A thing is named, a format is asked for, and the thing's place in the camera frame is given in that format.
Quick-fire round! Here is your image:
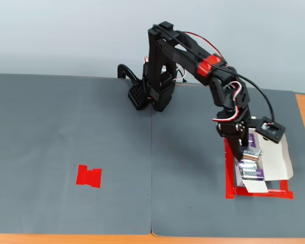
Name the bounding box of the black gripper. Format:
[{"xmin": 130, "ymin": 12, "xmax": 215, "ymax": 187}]
[{"xmin": 214, "ymin": 106, "xmax": 252, "ymax": 161}]

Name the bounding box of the grey mat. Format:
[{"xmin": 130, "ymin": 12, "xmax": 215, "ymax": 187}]
[
  {"xmin": 0, "ymin": 73, "xmax": 154, "ymax": 236},
  {"xmin": 150, "ymin": 81, "xmax": 305, "ymax": 239}
]

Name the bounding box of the white cardboard box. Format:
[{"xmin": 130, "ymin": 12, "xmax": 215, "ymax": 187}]
[{"xmin": 234, "ymin": 131, "xmax": 294, "ymax": 195}]

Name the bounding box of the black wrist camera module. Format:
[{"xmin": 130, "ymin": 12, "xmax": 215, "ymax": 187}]
[{"xmin": 249, "ymin": 116, "xmax": 287, "ymax": 144}]

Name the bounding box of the red tape patch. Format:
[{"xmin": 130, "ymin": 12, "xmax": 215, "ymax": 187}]
[{"xmin": 75, "ymin": 164, "xmax": 103, "ymax": 190}]

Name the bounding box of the red white black servo wire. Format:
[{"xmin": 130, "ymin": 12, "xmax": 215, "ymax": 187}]
[
  {"xmin": 212, "ymin": 80, "xmax": 245, "ymax": 123},
  {"xmin": 184, "ymin": 30, "xmax": 229, "ymax": 67}
]

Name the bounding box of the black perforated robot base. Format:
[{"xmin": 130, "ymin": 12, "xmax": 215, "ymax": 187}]
[{"xmin": 127, "ymin": 78, "xmax": 175, "ymax": 113}]

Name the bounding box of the red tape band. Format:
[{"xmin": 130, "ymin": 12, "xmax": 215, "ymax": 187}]
[{"xmin": 196, "ymin": 53, "xmax": 227, "ymax": 77}]

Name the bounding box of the red tape frame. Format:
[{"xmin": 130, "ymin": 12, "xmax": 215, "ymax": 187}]
[{"xmin": 223, "ymin": 138, "xmax": 295, "ymax": 201}]

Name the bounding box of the black camera cable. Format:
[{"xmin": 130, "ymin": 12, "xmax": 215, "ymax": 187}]
[{"xmin": 154, "ymin": 23, "xmax": 275, "ymax": 127}]

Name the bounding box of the black table clamp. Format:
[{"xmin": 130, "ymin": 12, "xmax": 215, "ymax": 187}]
[{"xmin": 116, "ymin": 64, "xmax": 141, "ymax": 87}]

